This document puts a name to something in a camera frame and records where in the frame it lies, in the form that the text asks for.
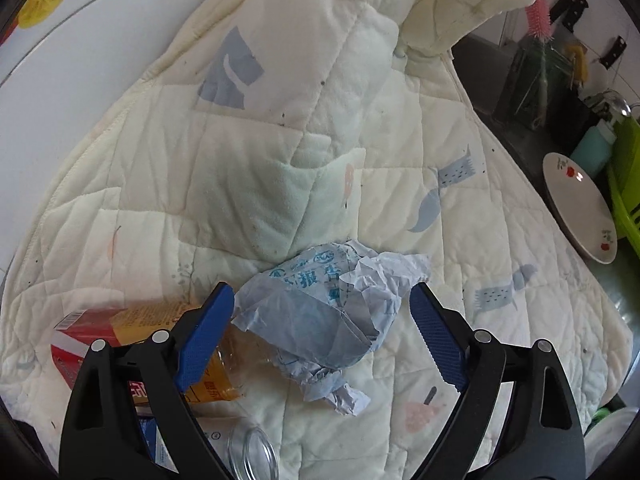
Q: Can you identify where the amber tea bottle red label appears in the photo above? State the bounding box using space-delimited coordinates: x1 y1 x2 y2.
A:
50 299 281 406

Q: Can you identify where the lime green dish rack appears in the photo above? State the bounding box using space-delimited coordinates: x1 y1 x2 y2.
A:
606 117 640 255

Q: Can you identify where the black handled kitchen knife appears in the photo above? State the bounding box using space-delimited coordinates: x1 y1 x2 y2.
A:
599 36 627 70

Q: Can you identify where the white bowl red flower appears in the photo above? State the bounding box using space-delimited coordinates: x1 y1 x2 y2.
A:
542 152 617 264

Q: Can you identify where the pink bottle brush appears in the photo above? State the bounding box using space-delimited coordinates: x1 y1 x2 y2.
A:
525 0 552 44

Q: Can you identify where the black handled cleaver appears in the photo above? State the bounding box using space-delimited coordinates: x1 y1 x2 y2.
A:
550 0 589 32

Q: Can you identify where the green plastic trash basket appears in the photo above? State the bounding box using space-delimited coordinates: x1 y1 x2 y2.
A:
586 406 612 434

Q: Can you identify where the dark utensil holder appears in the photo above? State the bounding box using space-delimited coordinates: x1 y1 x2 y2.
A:
494 39 574 131

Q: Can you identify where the teal bottle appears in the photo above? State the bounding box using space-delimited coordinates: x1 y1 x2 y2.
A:
570 119 616 179

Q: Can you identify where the white quilted cloth mat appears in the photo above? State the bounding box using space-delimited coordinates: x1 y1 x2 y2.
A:
0 0 635 480

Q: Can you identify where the blue silver drink can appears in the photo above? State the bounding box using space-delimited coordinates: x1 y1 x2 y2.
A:
139 416 279 479

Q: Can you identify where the white paper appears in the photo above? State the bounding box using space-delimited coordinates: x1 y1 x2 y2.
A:
230 238 433 417

